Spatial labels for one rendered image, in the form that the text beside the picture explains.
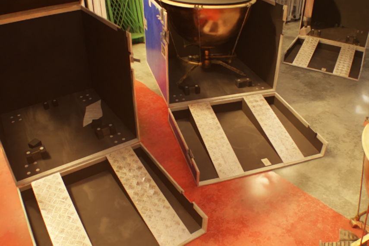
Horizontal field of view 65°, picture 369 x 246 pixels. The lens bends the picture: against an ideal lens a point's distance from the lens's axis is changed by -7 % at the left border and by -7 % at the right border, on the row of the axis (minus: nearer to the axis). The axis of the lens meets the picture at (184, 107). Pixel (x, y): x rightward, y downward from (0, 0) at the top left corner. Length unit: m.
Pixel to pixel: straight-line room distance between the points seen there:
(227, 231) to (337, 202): 0.78
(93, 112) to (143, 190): 0.92
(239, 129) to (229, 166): 0.48
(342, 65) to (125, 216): 3.21
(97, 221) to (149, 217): 0.32
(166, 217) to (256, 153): 0.90
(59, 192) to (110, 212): 0.33
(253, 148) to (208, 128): 0.38
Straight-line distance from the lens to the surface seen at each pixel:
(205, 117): 2.55
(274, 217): 2.02
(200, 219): 1.85
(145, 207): 1.92
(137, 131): 2.22
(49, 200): 2.01
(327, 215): 2.14
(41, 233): 2.01
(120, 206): 2.01
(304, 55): 4.29
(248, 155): 2.39
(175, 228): 1.86
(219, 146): 2.35
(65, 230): 1.89
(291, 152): 2.47
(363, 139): 1.43
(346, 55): 4.46
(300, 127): 2.73
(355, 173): 2.52
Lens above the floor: 1.52
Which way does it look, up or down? 31 degrees down
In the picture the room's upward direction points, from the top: straight up
